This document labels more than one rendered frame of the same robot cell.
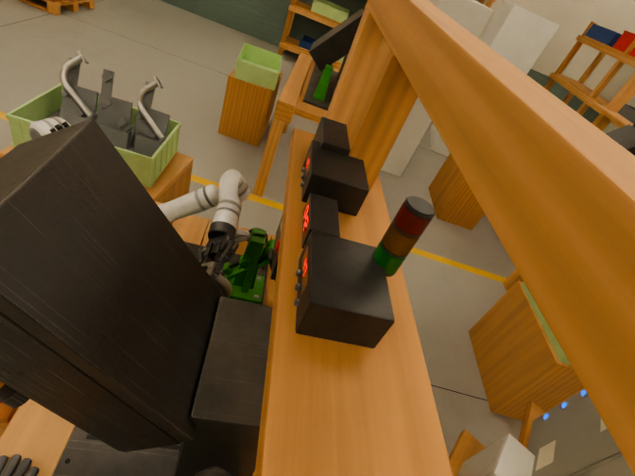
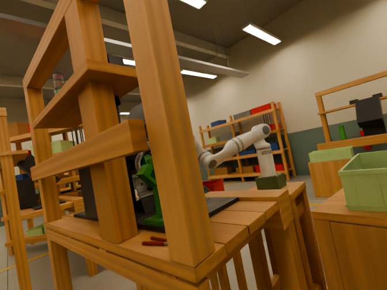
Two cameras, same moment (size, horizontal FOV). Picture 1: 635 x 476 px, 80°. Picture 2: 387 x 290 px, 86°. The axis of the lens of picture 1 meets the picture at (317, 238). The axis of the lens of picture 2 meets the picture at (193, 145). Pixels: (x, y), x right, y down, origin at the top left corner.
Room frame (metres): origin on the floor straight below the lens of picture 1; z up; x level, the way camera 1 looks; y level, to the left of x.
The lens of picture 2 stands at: (1.82, -0.16, 1.15)
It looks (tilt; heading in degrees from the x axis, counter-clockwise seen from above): 3 degrees up; 148
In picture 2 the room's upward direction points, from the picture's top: 11 degrees counter-clockwise
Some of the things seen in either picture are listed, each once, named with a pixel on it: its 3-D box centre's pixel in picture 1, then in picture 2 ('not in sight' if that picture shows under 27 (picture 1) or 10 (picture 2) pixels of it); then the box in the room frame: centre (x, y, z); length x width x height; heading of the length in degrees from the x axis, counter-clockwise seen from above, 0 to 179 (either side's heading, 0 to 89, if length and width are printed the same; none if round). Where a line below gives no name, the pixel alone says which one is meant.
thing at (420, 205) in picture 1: (414, 216); (58, 77); (0.52, -0.12, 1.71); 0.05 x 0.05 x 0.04
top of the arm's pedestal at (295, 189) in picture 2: not in sight; (272, 191); (0.93, 0.92, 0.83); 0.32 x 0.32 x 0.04; 17
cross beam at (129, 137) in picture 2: not in sight; (64, 162); (0.65, -0.16, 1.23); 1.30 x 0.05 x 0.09; 16
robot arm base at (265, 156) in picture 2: not in sight; (266, 162); (0.93, 0.92, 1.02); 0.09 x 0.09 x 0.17; 26
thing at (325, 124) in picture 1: (330, 144); (109, 70); (0.89, 0.07, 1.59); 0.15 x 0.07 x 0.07; 16
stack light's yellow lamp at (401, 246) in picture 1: (400, 237); (59, 86); (0.52, -0.12, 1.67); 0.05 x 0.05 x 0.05
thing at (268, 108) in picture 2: not in sight; (240, 147); (-3.21, 4.82, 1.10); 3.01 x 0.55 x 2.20; 10
